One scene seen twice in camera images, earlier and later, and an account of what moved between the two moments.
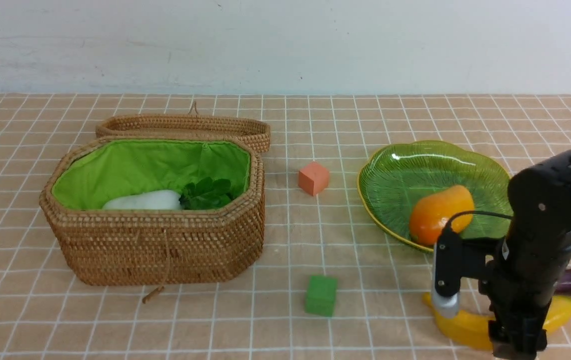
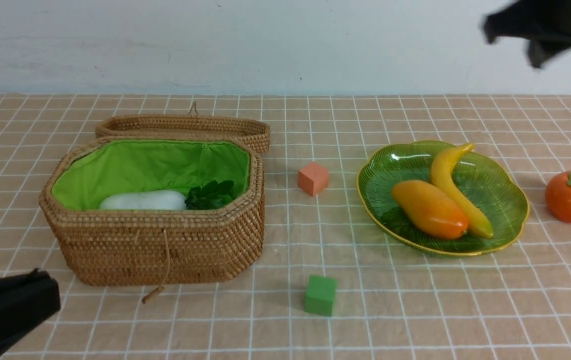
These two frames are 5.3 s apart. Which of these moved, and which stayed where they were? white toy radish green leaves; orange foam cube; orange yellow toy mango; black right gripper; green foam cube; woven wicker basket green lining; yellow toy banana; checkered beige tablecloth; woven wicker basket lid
Moved: yellow toy banana; orange yellow toy mango; black right gripper
Stayed: white toy radish green leaves; green foam cube; checkered beige tablecloth; woven wicker basket green lining; orange foam cube; woven wicker basket lid
